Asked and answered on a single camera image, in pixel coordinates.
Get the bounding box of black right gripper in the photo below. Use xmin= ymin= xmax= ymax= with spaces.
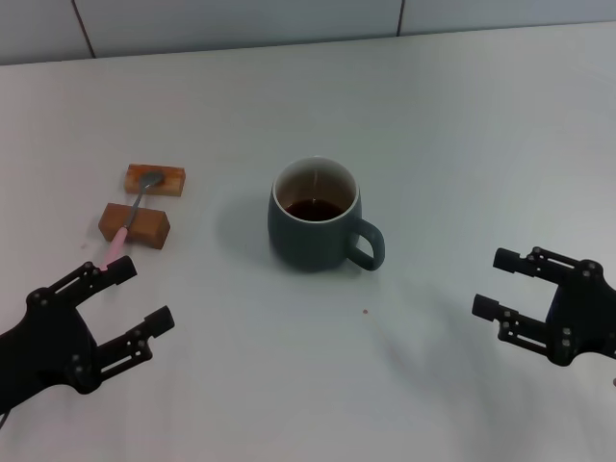
xmin=471 ymin=245 xmax=616 ymax=368

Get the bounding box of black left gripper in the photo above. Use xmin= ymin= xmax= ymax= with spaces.
xmin=0 ymin=255 xmax=176 ymax=416

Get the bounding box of pink handled metal spoon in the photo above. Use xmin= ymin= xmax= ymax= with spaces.
xmin=102 ymin=170 xmax=166 ymax=269

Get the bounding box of grey ceramic cup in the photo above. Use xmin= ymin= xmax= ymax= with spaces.
xmin=267 ymin=155 xmax=387 ymax=273

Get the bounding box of arched dark wooden block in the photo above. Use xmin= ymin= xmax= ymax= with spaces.
xmin=97 ymin=201 xmax=172 ymax=250

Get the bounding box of flat light wooden block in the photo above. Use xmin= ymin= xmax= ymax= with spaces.
xmin=123 ymin=163 xmax=187 ymax=199

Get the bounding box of dark coffee liquid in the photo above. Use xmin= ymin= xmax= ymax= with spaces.
xmin=283 ymin=197 xmax=347 ymax=222

